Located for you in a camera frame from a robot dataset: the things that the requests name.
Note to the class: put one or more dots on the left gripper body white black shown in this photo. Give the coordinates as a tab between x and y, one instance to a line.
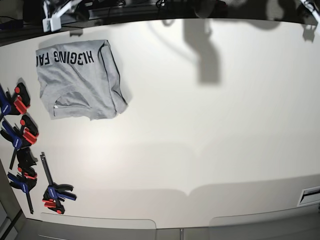
311	8

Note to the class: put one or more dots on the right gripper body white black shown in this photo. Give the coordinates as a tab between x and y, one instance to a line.
57	8

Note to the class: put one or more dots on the grey T-shirt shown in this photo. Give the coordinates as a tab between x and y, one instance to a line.
80	79

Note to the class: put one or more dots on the top blue red bar clamp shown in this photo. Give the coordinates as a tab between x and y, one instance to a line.
15	104

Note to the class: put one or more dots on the blue red bar clamp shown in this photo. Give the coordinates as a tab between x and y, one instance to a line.
20	138
15	104
55	193
26	178

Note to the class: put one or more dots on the right blue red bar clamp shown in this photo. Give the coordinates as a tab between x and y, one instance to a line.
55	193

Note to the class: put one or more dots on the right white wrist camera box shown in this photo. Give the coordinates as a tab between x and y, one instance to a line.
51	24

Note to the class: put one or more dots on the white slotted wall plate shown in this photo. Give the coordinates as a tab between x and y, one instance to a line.
309	196

